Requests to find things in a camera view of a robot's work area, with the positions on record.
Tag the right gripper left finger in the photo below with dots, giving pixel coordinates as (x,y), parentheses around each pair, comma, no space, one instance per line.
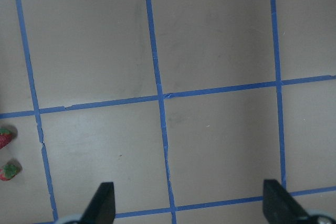
(101,208)

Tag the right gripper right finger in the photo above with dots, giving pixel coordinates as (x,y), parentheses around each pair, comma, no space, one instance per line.
(279,206)

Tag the red strawberry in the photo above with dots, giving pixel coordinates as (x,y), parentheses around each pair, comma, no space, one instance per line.
(9,171)
(5,137)

